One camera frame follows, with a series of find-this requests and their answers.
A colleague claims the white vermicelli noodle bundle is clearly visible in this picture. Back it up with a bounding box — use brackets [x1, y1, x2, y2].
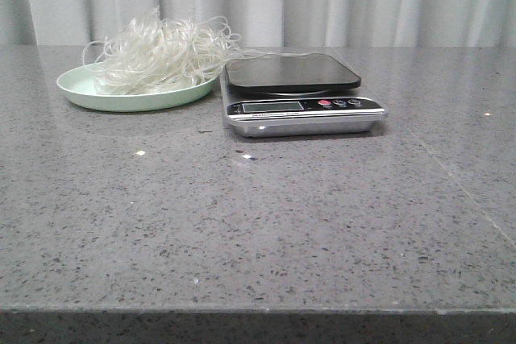
[82, 6, 323, 96]

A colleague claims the silver black kitchen scale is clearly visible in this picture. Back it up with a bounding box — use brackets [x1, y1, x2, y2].
[220, 53, 387, 138]

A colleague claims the light green plastic plate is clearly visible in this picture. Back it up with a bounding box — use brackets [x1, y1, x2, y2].
[56, 64, 218, 113]

